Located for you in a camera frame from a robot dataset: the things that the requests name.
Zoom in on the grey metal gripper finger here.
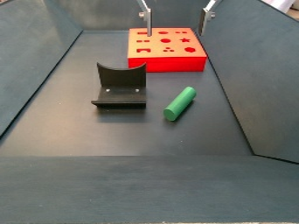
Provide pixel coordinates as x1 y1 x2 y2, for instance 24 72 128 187
199 0 221 35
136 0 152 37

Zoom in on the green cylinder peg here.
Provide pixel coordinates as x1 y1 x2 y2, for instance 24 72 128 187
163 87 196 122

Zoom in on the red shape sorter box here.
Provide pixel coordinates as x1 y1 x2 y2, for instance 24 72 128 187
127 28 207 73

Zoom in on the black curved holder stand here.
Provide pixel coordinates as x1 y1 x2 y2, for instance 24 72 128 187
91 64 147 109

